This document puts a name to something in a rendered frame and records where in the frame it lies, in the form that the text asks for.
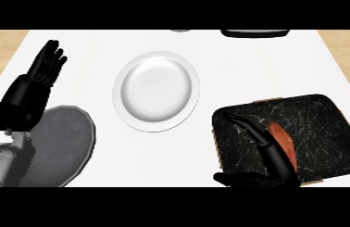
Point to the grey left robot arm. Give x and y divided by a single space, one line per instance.
56 150

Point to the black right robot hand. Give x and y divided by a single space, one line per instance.
273 156

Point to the black marble tray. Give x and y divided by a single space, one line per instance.
315 135

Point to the black appliance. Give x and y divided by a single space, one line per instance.
254 33

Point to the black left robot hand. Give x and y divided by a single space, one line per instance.
28 88

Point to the white oval plate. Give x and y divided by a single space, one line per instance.
157 91

